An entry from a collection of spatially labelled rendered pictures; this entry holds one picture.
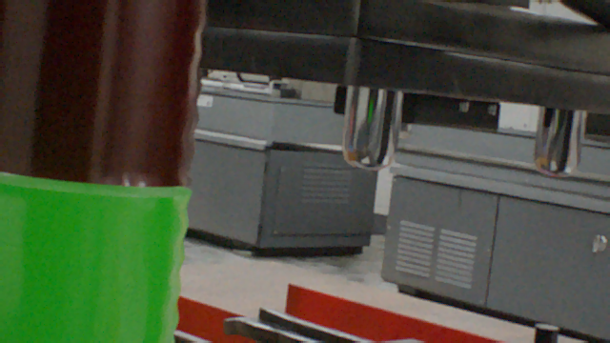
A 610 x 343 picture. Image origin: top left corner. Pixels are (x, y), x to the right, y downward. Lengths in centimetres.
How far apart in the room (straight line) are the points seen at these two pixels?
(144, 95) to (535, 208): 583
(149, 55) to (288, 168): 729
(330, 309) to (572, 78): 39
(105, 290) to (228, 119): 747
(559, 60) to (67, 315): 33
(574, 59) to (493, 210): 567
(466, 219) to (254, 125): 174
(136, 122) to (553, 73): 32
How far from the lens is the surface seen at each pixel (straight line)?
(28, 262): 20
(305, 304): 88
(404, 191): 657
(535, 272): 602
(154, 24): 20
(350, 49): 41
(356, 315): 85
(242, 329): 62
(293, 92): 752
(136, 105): 20
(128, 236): 20
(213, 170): 775
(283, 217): 752
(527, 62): 49
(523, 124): 611
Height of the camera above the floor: 111
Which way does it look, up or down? 4 degrees down
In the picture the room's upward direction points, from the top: 6 degrees clockwise
